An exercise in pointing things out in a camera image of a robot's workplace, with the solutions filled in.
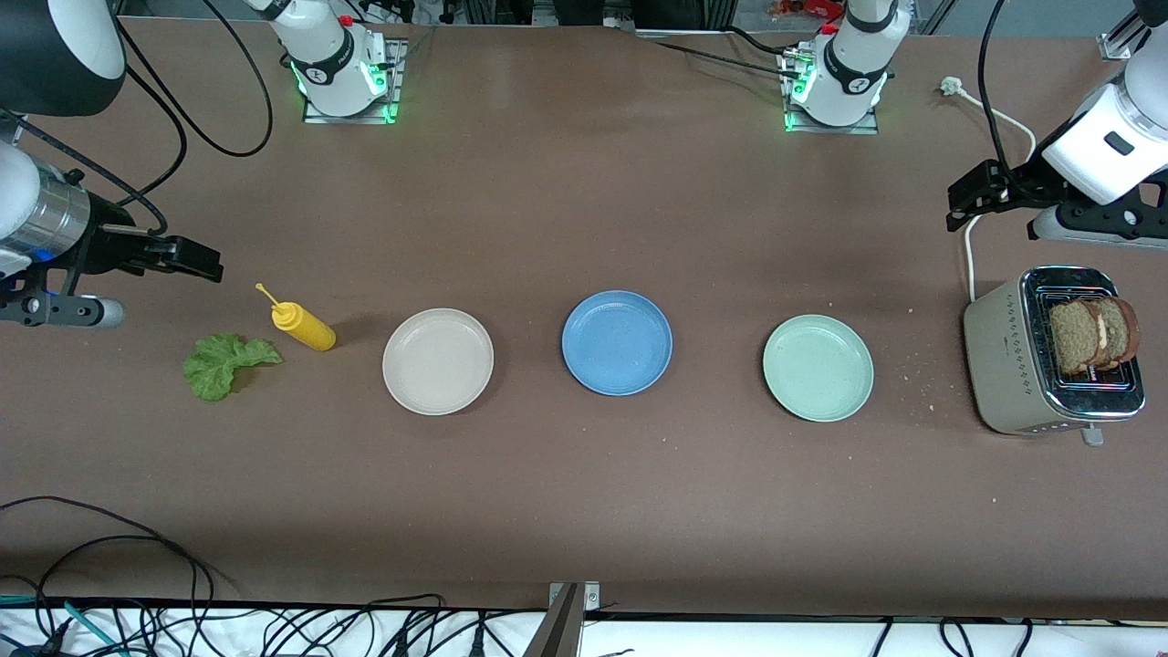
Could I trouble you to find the green lettuce leaf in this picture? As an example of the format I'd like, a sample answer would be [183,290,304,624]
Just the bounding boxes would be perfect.
[182,333,284,402]

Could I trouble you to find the yellow mustard squeeze bottle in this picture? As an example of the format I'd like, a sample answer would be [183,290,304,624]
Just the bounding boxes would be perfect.
[255,283,337,352]

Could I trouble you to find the square brown bread slice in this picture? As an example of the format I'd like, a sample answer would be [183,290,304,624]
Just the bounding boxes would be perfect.
[1048,299,1107,375]

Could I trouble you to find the blue round plate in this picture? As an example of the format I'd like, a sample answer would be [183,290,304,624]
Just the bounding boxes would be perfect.
[561,290,673,397]

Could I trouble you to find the light green round plate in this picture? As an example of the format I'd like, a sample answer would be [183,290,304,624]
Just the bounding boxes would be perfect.
[763,315,875,422]

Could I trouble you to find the beige round plate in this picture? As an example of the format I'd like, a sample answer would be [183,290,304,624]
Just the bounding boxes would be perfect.
[382,308,495,416]

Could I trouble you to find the silver beige toaster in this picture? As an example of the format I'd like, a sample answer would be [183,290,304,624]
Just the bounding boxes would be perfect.
[963,266,1146,446]

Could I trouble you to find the white toaster power cord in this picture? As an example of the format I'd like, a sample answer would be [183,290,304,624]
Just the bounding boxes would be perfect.
[941,77,1038,302]

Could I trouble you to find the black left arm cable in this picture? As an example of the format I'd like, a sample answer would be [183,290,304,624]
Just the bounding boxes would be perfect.
[976,0,1032,179]

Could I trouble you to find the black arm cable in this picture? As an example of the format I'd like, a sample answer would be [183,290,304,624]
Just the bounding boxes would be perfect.
[976,0,1032,179]
[0,0,275,236]

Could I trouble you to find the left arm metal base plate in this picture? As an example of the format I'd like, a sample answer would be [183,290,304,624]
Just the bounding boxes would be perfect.
[780,46,881,135]

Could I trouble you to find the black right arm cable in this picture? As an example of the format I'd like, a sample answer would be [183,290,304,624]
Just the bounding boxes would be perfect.
[0,0,275,236]

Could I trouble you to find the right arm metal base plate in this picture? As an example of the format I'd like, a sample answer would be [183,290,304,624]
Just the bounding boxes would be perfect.
[303,38,404,125]

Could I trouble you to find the black looped floor cable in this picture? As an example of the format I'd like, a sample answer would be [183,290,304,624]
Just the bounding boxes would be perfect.
[0,495,217,608]

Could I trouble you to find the black cable on table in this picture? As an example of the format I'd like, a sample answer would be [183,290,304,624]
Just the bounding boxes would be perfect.
[639,27,795,78]

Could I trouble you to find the teal cable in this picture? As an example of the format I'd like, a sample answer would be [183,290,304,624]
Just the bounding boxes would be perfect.
[0,593,124,657]

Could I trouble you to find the tangled black floor cables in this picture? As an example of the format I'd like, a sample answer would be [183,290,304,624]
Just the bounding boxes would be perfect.
[0,593,548,657]

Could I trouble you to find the grey metal camera post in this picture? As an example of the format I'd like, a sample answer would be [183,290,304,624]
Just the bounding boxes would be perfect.
[523,581,601,657]

